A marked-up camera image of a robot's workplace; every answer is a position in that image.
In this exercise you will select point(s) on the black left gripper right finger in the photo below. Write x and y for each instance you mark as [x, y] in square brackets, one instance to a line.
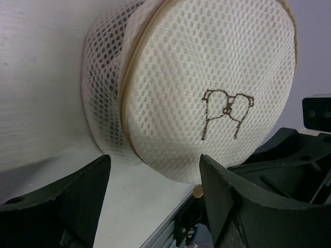
[261, 218]

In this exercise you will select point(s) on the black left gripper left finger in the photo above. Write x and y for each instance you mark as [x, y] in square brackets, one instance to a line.
[64, 213]

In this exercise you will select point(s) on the aluminium mounting rail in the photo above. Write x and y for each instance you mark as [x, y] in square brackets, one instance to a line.
[180, 227]

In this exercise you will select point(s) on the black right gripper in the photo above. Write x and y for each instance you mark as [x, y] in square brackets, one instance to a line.
[293, 165]

